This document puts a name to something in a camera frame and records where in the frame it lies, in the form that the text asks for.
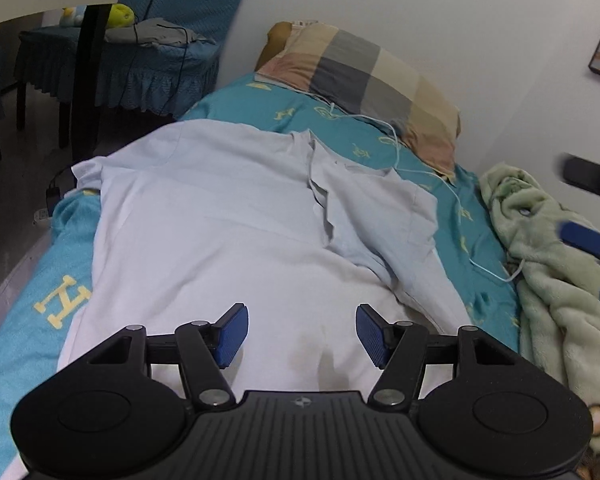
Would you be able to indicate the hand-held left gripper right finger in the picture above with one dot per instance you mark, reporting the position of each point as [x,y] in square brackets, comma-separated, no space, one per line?
[372,335]

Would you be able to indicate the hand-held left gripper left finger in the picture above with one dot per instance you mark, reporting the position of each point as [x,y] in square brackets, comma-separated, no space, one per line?
[232,335]

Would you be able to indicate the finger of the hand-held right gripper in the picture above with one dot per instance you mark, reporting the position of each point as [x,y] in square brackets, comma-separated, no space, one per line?
[592,175]
[587,242]

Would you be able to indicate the white shirt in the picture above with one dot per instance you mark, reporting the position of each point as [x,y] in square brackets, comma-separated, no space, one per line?
[205,220]

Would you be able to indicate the green fleece printed blanket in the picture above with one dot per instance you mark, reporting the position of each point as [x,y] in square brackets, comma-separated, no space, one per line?
[555,300]

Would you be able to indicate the bed with teal sheet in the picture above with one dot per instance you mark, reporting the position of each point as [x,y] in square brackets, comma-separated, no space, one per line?
[25,320]

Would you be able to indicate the white power strip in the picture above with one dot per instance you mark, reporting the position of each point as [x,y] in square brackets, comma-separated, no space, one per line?
[42,216]

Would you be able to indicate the black power adapter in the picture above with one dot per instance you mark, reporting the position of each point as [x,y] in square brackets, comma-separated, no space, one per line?
[55,196]

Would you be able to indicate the plaid pillow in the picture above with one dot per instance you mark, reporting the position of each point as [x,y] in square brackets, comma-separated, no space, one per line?
[360,75]

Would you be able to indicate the grey cloth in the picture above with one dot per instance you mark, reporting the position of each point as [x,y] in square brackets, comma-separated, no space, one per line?
[155,30]

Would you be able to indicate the yellow-green plush toy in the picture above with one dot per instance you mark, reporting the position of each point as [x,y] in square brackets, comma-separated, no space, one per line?
[121,15]

